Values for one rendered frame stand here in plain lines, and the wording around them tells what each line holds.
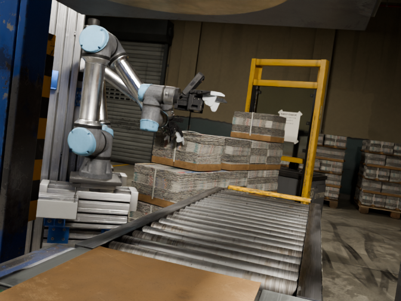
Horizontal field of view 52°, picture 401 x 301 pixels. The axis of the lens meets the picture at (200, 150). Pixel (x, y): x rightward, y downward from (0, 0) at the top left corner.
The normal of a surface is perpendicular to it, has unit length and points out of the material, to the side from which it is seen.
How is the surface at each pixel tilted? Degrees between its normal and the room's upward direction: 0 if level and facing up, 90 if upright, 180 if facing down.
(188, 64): 90
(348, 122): 90
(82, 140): 98
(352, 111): 90
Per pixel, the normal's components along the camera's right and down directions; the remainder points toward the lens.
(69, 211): 0.28, 0.09
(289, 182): -0.56, -0.03
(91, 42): -0.15, -0.10
